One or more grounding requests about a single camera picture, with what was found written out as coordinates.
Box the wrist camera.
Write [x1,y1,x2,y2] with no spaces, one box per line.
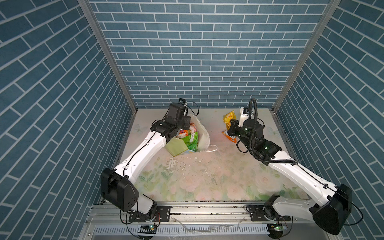
[239,107,250,127]
[165,98,188,120]

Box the multicolour snack packet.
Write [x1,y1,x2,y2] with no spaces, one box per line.
[177,123,198,139]

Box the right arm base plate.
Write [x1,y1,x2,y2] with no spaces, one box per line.
[245,205,292,223]

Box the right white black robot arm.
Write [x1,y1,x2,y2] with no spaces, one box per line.
[228,119,352,235]

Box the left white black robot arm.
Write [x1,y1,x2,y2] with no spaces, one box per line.
[100,115,191,219]

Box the colourful paper gift bag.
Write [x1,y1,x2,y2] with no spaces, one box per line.
[165,116,218,157]

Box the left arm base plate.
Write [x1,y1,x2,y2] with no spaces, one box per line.
[129,206,171,223]

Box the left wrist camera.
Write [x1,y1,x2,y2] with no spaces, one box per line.
[165,98,188,120]

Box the yellow snack packet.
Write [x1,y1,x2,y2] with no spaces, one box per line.
[223,111,237,130]

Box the green snack packet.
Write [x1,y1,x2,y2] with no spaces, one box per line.
[182,132,198,152]

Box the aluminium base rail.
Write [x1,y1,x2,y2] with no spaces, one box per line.
[79,201,342,240]

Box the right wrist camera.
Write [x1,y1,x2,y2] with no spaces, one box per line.
[239,107,250,127]

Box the orange snack packet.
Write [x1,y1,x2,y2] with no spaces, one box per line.
[222,131,238,144]

